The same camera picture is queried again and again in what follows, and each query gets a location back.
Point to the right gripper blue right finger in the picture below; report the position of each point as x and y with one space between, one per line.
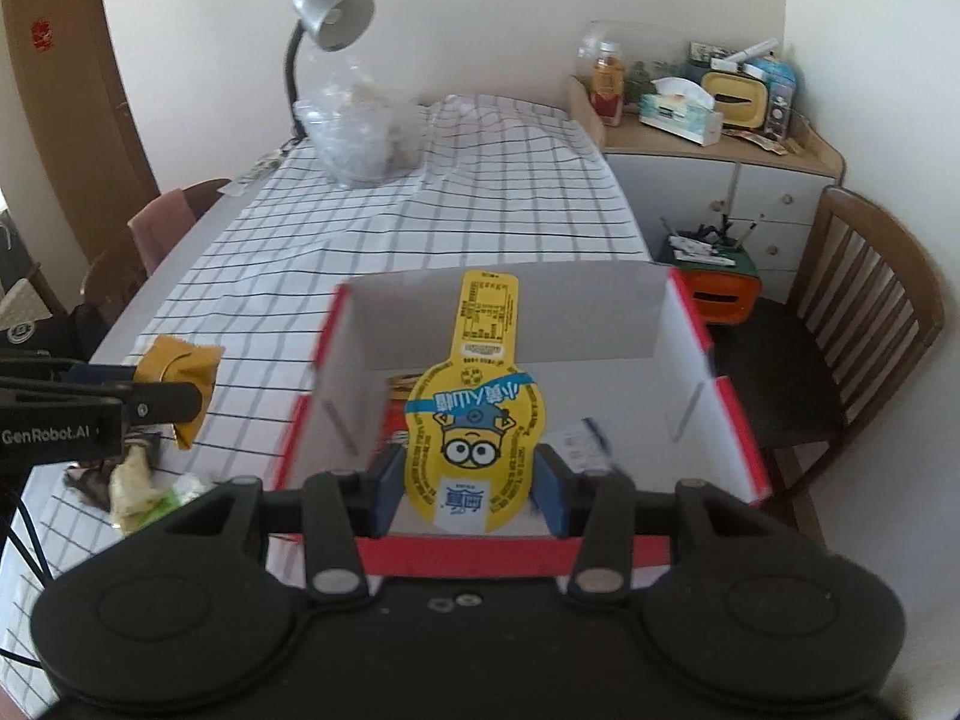
553 490

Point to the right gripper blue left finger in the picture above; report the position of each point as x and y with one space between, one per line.
387 477

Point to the white blue biscuit packet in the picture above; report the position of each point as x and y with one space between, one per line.
584 448

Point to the yellow minion snack packet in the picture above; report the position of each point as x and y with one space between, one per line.
475 419

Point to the red chips bag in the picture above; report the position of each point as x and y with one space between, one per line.
394 425

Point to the pale yellow snack bag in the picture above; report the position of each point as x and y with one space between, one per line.
132 495

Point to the small yellow snack packet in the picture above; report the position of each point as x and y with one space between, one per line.
174 360

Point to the red cardboard box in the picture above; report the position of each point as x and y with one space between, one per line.
616 341

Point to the black snack packet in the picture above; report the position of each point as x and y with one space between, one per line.
91 483

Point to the green cracker packet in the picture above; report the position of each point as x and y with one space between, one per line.
186 488

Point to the black bag on chair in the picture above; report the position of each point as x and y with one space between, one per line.
27 323

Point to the left wooden chair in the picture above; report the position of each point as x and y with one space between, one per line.
117 275

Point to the wooden chair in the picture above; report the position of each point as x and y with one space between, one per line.
813 372
117 275

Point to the pink cloth on chair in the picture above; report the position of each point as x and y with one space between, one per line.
159 227

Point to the orange green desk organizer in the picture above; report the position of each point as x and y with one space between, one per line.
716 269

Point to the right wooden chair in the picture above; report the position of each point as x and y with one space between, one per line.
813 372

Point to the checkered white tablecloth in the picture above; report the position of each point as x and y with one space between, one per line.
501 181

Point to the brown wooden door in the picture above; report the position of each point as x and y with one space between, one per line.
76 106

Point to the clear plastic bag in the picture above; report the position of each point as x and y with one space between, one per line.
363 133

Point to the white wooden sideboard cabinet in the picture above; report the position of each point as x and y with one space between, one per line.
770 200

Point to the green white tissue box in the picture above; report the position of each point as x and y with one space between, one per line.
683 109

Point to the blue box on cabinet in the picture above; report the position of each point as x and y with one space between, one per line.
781 82

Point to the silver gooseneck desk lamp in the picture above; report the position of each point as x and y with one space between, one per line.
331 25

